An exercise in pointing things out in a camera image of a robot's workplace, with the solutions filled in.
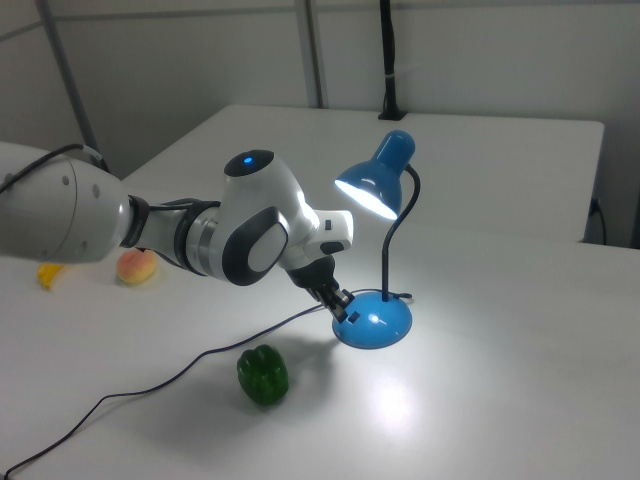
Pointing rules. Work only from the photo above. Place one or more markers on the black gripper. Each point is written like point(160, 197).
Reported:
point(315, 275)

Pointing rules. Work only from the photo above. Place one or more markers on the blue desk lamp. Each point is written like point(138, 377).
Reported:
point(375, 320)

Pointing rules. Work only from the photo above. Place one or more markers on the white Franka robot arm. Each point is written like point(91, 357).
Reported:
point(150, 220)

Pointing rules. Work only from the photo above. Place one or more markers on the green bell pepper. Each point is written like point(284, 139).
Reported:
point(262, 376)

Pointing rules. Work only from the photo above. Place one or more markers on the peach fruit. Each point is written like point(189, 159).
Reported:
point(135, 267)

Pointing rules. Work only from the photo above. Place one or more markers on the black clamped pole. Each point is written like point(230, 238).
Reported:
point(389, 60)

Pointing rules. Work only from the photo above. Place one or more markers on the yellow banana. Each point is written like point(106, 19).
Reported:
point(50, 276)

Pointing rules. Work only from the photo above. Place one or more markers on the grey metal partition post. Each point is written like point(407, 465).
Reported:
point(316, 50)
point(70, 85)

